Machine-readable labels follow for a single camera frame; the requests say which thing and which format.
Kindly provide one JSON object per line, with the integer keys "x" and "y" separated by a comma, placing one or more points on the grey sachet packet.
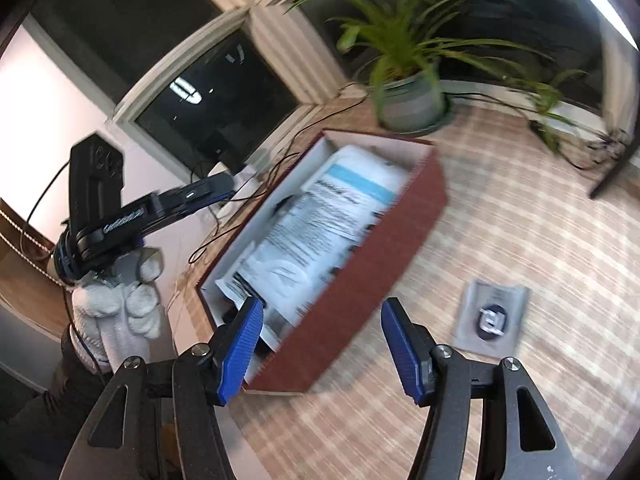
{"x": 475, "y": 310}

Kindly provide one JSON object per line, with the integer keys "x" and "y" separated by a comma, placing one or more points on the person's left hand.
{"x": 110, "y": 310}

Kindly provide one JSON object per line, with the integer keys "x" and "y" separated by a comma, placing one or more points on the white charging station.
{"x": 245, "y": 178}

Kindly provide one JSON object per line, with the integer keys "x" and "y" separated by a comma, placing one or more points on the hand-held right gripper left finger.
{"x": 245, "y": 345}

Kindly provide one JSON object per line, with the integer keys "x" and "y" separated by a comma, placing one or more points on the large potted plant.
{"x": 410, "y": 105}

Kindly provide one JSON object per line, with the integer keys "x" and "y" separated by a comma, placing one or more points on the white printed plastic bag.
{"x": 300, "y": 255}

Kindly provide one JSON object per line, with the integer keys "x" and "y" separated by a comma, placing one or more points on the red-brown cardboard box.
{"x": 360, "y": 280}

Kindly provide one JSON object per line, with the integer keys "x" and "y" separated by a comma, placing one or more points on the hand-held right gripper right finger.
{"x": 405, "y": 355}

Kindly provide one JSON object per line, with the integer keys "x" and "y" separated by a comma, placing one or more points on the white packet with blue label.
{"x": 360, "y": 180}

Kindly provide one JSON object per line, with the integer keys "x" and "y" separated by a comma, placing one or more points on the small green plant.
{"x": 550, "y": 125}

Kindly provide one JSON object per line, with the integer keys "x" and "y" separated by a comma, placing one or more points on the person's left forearm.
{"x": 65, "y": 390}

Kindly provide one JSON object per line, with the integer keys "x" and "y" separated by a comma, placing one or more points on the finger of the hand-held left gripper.
{"x": 200, "y": 191}

